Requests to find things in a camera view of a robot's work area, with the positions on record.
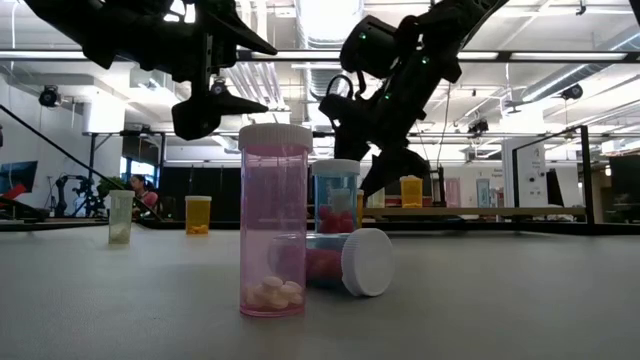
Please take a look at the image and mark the flat desk monitor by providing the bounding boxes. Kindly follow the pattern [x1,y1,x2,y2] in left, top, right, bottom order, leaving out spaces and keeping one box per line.
[0,160,39,195]

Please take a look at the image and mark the slim blue bottle red pills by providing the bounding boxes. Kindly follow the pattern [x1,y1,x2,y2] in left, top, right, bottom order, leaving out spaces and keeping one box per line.
[311,159,361,235]

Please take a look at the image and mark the wide blue bottle red pills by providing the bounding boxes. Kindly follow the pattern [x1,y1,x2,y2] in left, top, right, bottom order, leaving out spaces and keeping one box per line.
[305,228,395,299]

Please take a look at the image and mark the silver ceiling duct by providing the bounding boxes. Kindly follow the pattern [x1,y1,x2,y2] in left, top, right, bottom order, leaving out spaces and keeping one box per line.
[294,0,366,126]

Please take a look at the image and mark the small orange pill bottle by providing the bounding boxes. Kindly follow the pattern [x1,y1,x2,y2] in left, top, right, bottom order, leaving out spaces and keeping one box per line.
[399,174,424,209]
[184,195,213,236]

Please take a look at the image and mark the black slim monitor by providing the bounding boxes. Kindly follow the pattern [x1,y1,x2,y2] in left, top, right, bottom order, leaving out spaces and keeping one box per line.
[546,168,565,207]

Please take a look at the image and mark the red plastic piece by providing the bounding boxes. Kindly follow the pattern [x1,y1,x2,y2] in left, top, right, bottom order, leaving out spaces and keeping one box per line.
[0,183,27,201]

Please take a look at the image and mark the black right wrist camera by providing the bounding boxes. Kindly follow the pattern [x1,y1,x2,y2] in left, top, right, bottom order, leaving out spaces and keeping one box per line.
[319,93,374,132]

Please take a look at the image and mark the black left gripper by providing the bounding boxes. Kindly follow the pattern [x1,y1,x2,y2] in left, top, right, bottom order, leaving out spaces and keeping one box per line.
[124,0,279,142]

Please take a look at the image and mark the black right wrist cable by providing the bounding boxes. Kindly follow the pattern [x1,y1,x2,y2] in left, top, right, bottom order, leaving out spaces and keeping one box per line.
[327,74,354,99]

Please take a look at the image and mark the tall pink pill bottle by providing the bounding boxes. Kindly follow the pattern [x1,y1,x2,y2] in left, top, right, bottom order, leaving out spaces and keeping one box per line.
[238,123,314,319]

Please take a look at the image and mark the small pale green pill bottle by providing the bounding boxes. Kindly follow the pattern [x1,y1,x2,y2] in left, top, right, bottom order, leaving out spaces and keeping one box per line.
[108,189,136,246]

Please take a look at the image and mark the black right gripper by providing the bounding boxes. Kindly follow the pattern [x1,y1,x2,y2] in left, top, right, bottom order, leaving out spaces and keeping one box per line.
[332,99,431,197]

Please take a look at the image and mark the black background frame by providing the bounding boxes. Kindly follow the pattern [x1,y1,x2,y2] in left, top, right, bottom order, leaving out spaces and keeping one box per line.
[82,129,169,174]

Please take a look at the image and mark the black overhead station frame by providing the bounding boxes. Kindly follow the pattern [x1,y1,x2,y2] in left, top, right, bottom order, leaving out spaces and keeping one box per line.
[0,48,640,64]

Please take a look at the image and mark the dark wall screen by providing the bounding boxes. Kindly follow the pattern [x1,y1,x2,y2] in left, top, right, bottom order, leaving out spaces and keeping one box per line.
[608,154,640,196]

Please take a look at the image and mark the thin black slanted cable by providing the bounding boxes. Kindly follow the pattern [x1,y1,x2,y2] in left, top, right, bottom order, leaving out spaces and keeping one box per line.
[0,102,165,222]

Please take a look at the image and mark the black metal shelf frame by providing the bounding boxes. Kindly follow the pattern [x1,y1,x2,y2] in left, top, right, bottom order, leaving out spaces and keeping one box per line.
[512,124,596,236]

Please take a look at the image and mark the blue bottle white pills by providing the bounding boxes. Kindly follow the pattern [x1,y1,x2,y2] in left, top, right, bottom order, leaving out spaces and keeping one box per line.
[476,178,491,209]

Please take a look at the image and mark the small pink pill bottle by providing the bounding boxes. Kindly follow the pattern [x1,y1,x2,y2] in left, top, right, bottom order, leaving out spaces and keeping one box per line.
[444,178,461,209]

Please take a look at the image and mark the green potted plant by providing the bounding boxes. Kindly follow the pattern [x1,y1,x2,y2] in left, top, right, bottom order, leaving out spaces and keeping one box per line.
[97,175,126,197]

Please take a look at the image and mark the black shelf base rail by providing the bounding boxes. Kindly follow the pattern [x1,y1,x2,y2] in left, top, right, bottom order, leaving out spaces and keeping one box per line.
[134,218,640,236]

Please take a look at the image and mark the person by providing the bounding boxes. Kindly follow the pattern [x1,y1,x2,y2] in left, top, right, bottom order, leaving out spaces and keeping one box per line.
[128,173,161,219]

